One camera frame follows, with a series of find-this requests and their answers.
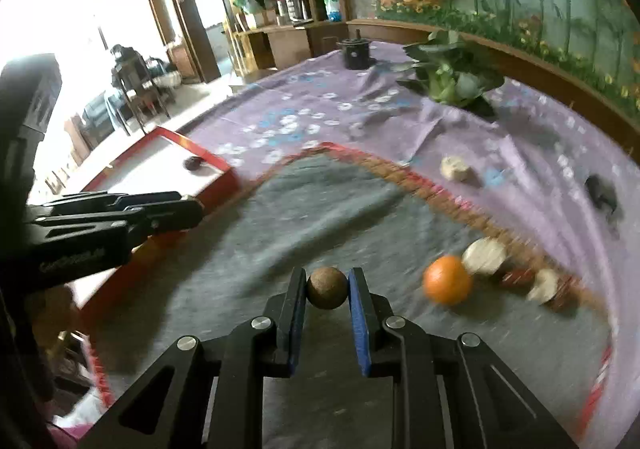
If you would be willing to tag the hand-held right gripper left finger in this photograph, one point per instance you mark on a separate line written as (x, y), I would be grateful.
(298, 314)

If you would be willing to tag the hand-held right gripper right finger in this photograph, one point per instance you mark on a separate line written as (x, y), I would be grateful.
(359, 324)

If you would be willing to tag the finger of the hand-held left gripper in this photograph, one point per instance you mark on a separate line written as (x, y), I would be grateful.
(165, 219)
(110, 200)

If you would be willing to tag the brown sapodilla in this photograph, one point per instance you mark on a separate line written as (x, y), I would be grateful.
(327, 288)

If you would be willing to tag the red rimmed white tray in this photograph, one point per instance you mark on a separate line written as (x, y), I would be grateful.
(165, 154)

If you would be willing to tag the dark plum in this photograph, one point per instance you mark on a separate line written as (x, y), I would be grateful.
(194, 162)

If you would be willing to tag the orange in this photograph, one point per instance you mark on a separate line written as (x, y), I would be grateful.
(447, 279)

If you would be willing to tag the dark metal stand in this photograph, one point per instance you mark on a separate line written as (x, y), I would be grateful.
(127, 74)

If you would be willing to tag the grey felt mat red trim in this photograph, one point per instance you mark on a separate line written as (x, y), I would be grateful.
(350, 209)

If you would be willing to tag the large pale beige chunk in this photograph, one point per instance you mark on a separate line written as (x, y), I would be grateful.
(484, 256)

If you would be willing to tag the wooden cabinet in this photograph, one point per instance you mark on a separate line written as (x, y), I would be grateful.
(290, 41)

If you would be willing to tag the green plastic bag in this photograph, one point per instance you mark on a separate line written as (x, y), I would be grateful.
(247, 4)

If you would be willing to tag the pink cloth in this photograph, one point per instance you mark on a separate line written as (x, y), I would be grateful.
(75, 431)

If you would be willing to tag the pink capped bottle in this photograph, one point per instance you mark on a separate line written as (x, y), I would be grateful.
(280, 4)

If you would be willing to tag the black pot with lid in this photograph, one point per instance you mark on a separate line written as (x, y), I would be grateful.
(356, 51)

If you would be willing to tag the green leafy potted plant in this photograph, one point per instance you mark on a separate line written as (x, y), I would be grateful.
(450, 74)

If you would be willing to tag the black box device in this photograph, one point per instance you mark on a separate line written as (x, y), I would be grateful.
(600, 194)

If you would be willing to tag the wooden door frame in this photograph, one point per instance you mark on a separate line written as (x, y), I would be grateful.
(187, 19)

